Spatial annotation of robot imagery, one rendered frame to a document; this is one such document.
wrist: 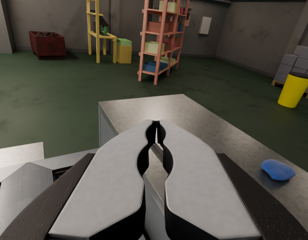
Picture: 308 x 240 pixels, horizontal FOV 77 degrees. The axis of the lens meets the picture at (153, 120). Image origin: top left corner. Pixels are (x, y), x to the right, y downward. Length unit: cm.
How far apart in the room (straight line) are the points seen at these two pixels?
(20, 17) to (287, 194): 775
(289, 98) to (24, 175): 518
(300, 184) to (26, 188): 103
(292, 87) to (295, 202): 465
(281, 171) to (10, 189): 102
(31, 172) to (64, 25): 704
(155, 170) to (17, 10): 745
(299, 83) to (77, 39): 677
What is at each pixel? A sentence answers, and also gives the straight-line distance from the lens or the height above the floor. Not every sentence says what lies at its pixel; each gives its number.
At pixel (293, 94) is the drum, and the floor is 33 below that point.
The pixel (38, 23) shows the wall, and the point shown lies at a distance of 782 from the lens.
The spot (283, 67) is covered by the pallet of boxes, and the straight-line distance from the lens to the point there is 721.
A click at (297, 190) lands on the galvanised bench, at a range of 86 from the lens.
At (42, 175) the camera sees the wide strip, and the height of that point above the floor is 87.
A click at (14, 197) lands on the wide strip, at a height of 87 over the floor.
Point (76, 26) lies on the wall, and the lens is 784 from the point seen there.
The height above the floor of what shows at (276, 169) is 108.
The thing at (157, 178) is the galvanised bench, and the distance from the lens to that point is 66.
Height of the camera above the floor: 152
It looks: 28 degrees down
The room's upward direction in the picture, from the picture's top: 8 degrees clockwise
